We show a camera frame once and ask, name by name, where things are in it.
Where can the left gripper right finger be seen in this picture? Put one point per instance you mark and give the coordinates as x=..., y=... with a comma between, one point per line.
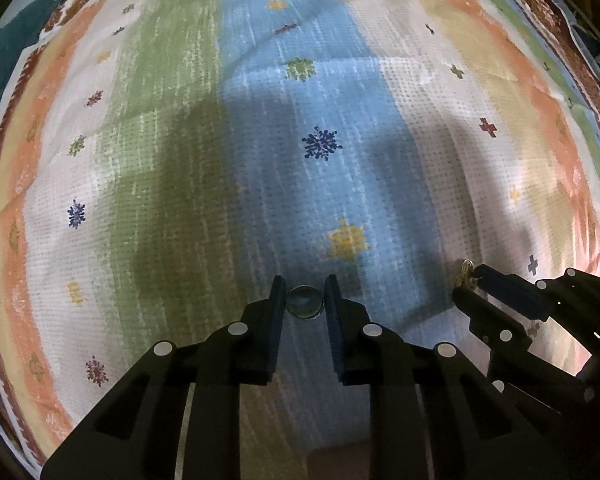
x=433, y=414

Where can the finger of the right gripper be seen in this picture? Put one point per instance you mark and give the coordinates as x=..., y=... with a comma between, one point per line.
x=514, y=291
x=492, y=326

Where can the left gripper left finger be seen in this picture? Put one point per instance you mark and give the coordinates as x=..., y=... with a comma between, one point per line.
x=175, y=412

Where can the silver metal tin box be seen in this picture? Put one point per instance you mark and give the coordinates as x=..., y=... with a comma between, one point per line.
x=342, y=462

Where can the striped colourful cloth mat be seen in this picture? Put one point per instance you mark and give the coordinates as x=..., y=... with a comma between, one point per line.
x=162, y=160

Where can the teal pillow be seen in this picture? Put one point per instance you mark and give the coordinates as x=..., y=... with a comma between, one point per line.
x=21, y=32

